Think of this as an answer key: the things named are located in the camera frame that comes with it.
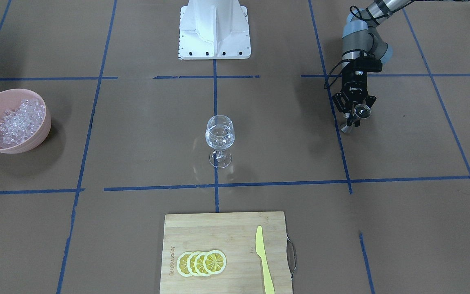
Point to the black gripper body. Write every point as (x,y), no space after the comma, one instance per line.
(354,88)

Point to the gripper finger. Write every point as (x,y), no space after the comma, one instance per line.
(366,108)
(343,105)

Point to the steel jigger cup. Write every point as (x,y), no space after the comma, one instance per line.
(352,119)

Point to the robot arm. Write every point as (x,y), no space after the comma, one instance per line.
(363,52)

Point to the clear wine glass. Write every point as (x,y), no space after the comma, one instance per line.
(220,136)

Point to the pink bowl with ice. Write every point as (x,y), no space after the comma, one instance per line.
(25,121)

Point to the yellow plastic knife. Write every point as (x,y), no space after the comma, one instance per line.
(261,252)

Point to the bamboo cutting board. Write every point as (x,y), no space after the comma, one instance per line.
(234,235)

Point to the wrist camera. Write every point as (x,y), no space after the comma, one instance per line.
(364,64)

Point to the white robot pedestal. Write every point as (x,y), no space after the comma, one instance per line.
(214,30)

